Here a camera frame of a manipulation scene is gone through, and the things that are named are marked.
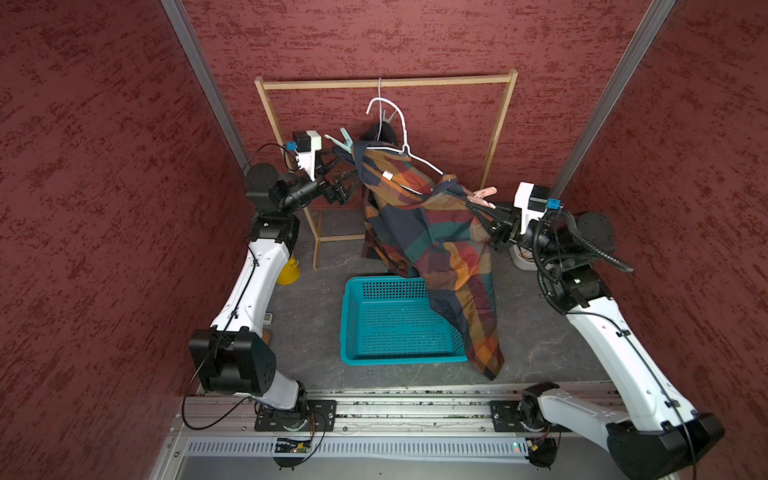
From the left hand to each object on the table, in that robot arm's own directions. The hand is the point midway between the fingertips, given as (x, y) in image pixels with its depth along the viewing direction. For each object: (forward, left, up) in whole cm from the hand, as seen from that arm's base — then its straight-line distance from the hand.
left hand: (352, 165), depth 64 cm
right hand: (-13, -23, 0) cm, 27 cm away
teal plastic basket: (-16, -10, -47) cm, 50 cm away
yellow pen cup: (-1, +26, -43) cm, 51 cm away
